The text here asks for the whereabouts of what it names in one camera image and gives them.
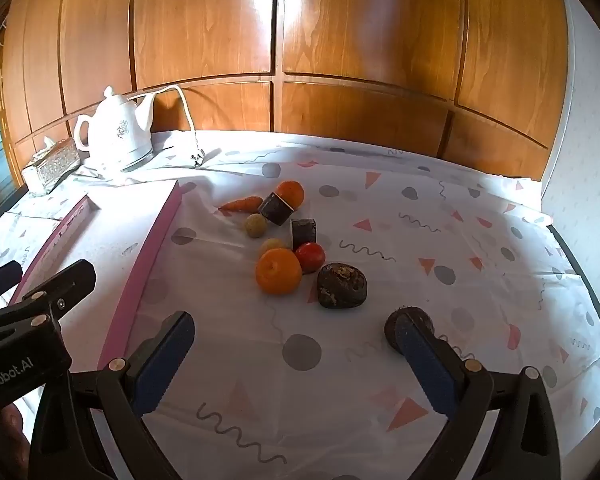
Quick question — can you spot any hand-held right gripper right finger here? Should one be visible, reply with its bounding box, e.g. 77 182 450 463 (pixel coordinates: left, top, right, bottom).
397 310 563 480

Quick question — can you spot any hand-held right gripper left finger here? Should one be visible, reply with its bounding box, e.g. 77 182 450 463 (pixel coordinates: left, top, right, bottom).
30 311 197 480

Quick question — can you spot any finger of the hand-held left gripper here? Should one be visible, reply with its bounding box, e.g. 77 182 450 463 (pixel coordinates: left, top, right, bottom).
0 259 97 346
0 261 23 307

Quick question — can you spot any pink rimmed white tray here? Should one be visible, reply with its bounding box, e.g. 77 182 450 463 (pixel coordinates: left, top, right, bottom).
7 178 183 366

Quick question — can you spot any dark round swirl-topped ball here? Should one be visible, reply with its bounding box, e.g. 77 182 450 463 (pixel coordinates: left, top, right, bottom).
384 306 436 356

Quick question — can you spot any dark brown lumpy ball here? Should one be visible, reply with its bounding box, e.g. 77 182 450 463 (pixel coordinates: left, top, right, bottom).
316 262 369 309

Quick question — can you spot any large orange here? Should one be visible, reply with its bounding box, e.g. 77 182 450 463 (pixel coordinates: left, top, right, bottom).
255 248 303 295

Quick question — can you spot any red tomato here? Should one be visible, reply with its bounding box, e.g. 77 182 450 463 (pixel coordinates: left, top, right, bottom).
294 242 327 273

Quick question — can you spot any dark brown cylinder piece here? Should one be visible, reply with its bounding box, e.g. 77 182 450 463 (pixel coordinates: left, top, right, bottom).
290 218 318 251

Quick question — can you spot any dark wedge with cream face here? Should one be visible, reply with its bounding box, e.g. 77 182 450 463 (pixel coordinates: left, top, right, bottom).
258 192 297 226

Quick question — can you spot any patterned white tablecloth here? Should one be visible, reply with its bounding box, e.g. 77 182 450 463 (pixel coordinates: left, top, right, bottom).
0 130 600 480

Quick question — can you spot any silver patterned tissue box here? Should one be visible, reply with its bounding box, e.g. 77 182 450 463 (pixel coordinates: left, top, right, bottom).
22 136 81 195

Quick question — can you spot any white ceramic electric kettle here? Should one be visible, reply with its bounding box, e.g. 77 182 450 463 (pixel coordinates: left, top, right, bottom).
74 86 156 173

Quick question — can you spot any orange carrot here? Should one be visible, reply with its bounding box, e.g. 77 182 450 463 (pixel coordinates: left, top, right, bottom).
220 196 263 212

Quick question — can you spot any small orange tangerine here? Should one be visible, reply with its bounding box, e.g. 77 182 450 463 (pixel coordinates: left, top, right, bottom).
276 180 305 209

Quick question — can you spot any wooden panelled wardrobe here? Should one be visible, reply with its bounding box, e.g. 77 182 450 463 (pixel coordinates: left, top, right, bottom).
0 0 568 176

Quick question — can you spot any white kettle cord with plug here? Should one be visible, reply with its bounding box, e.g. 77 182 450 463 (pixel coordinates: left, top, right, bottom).
130 84 207 168

